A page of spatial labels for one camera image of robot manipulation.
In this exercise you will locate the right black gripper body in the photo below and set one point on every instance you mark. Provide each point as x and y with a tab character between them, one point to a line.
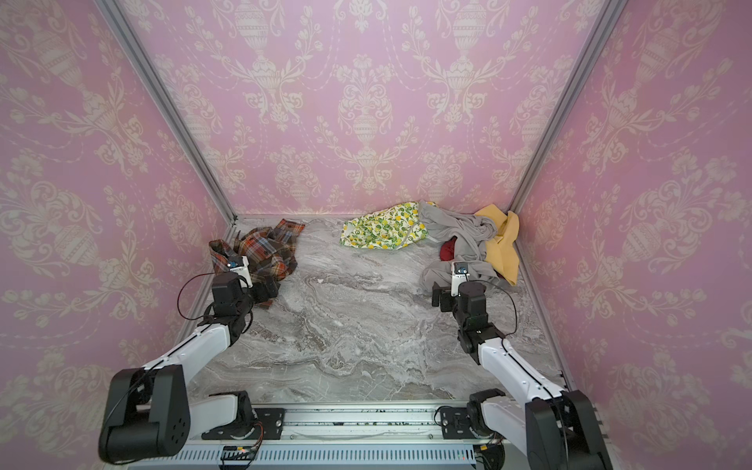
443	297

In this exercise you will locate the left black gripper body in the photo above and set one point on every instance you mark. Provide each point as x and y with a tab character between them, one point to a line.
258	294

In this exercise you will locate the plaid brown red cloth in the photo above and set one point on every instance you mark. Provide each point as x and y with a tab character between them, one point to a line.
270	252

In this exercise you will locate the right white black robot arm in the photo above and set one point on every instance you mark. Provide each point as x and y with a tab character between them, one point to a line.
554	428

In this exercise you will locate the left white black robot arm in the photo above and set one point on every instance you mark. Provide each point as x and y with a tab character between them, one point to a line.
148	413

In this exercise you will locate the grey cloth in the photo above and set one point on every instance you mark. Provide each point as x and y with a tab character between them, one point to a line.
472	233

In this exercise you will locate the mustard yellow cloth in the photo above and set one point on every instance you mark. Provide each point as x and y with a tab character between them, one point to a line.
501	254

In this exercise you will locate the lemon print green cloth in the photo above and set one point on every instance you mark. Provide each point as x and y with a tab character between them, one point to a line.
390	229

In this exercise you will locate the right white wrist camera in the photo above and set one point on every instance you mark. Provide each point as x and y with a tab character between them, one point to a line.
460	274

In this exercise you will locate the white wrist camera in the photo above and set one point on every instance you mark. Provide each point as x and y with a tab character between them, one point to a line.
460	274
240	265

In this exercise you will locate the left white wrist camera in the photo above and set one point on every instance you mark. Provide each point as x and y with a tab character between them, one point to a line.
240	265

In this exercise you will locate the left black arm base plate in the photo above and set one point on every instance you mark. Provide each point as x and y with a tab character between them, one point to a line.
264	424

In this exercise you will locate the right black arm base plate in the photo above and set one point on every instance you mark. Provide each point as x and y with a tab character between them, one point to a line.
458	423

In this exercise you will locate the aluminium mounting rail frame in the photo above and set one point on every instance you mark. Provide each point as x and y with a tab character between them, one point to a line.
321	423

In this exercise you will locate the left aluminium corner post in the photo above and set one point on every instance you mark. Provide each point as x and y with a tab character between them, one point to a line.
114	16

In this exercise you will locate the aluminium corner post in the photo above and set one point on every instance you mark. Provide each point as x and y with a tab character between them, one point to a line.
114	16
605	24

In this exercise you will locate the right aluminium corner post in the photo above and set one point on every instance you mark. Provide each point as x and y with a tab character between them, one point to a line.
605	24

